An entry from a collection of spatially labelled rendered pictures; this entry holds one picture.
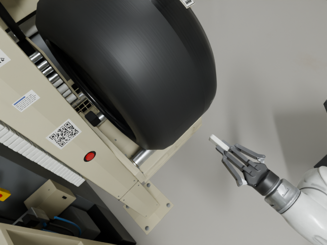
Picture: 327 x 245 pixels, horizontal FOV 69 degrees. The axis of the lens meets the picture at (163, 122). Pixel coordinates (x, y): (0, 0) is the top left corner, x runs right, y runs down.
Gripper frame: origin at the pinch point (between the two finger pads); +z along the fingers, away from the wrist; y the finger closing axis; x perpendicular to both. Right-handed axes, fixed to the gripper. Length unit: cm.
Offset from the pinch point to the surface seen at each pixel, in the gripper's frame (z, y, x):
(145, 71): 18.2, 10.0, -32.5
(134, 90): 17.6, 14.3, -30.7
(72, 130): 29.8, 30.3, -15.7
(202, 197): -4, 1, 102
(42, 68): 68, 23, -3
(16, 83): 33, 31, -37
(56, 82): 68, 23, 7
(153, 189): 25, 21, 105
